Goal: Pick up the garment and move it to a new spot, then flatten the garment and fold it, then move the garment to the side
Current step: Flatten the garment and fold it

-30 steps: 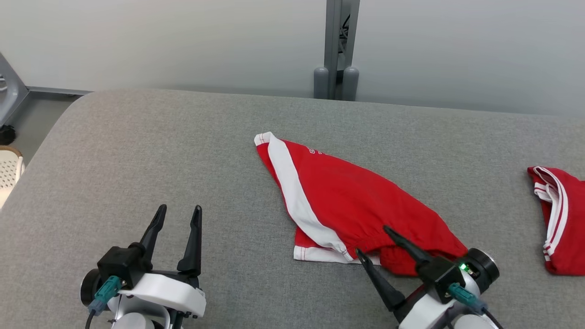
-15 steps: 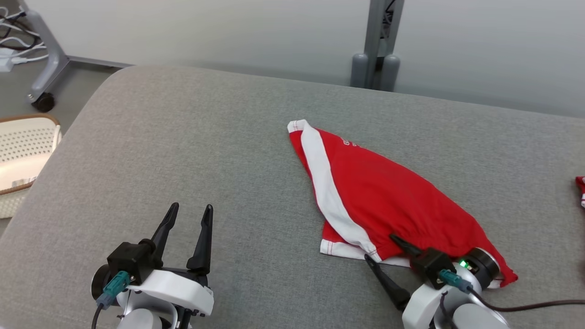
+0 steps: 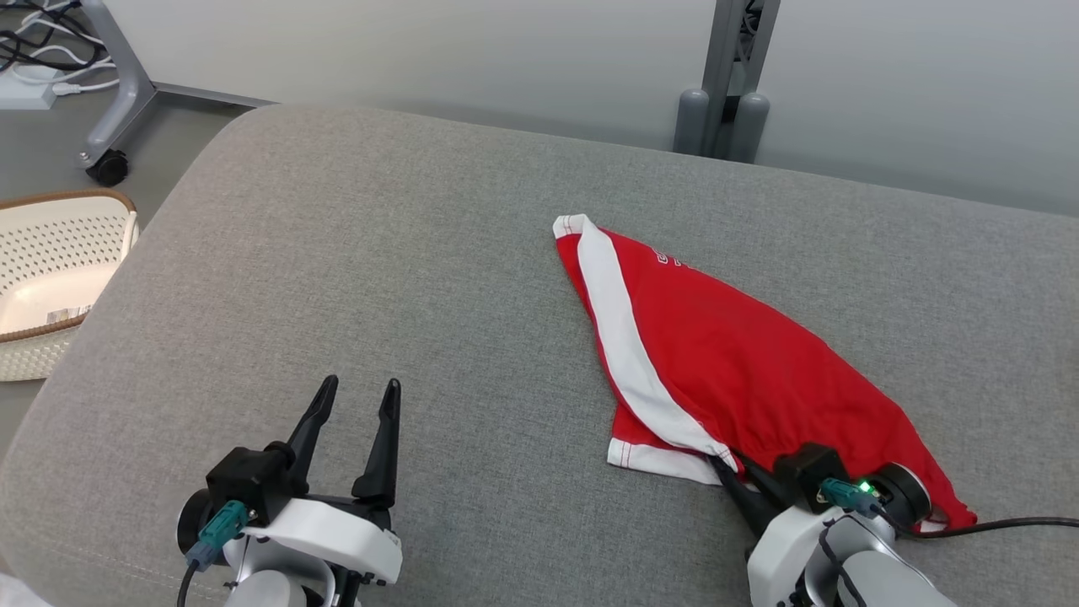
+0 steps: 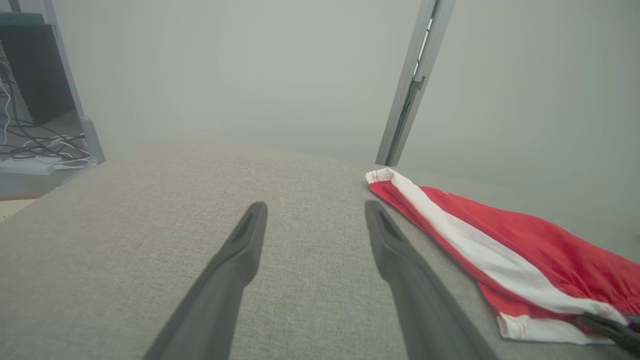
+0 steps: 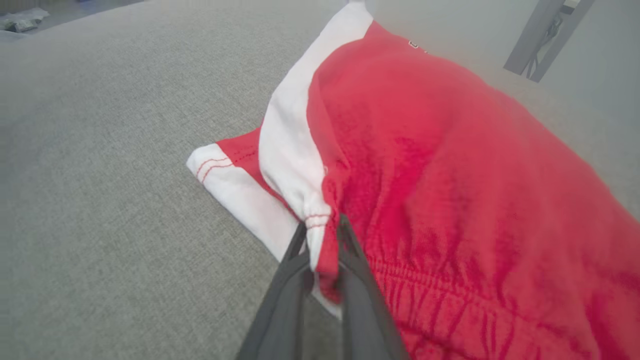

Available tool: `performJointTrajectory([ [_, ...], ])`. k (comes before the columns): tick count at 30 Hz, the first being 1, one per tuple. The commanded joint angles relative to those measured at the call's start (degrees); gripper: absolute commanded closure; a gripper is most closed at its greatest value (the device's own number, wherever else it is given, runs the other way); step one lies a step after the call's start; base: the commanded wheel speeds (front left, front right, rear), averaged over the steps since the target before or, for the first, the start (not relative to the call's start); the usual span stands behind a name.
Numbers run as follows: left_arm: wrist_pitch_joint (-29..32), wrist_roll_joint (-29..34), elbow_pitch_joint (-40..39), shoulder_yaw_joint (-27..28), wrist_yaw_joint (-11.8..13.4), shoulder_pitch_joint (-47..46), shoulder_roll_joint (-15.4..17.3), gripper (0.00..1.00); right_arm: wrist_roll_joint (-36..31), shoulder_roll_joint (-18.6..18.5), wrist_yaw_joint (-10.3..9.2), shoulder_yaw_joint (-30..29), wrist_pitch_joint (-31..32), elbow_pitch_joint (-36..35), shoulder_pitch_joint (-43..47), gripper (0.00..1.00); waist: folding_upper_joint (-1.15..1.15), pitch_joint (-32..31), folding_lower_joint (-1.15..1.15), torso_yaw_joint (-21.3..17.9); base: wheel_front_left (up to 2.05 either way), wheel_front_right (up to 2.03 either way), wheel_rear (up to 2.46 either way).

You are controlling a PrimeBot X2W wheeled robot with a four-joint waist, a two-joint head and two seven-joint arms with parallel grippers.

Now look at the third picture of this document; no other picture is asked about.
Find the grey metal stand leg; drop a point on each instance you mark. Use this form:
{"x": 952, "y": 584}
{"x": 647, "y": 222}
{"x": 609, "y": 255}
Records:
{"x": 126, "y": 84}

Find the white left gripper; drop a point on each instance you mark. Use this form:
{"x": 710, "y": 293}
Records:
{"x": 337, "y": 531}

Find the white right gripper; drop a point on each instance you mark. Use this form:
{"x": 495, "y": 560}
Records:
{"x": 780, "y": 556}

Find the white perforated laundry basket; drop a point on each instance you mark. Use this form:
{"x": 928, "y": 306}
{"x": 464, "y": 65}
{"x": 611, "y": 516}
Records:
{"x": 50, "y": 253}

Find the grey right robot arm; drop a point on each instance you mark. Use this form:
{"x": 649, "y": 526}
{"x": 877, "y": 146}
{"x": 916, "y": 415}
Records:
{"x": 877, "y": 573}

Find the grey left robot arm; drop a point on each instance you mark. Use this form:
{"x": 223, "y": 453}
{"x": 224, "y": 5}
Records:
{"x": 261, "y": 590}

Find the red shorts with white stripe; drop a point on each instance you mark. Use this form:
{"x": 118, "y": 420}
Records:
{"x": 725, "y": 354}

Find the white power strip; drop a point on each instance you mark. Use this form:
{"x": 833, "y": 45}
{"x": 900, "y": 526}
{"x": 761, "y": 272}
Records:
{"x": 25, "y": 88}

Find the grey metal partition post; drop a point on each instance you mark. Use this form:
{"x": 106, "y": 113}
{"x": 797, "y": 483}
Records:
{"x": 725, "y": 51}

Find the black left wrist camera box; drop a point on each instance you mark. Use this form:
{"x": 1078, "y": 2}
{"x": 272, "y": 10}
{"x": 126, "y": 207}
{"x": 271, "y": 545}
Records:
{"x": 244, "y": 480}

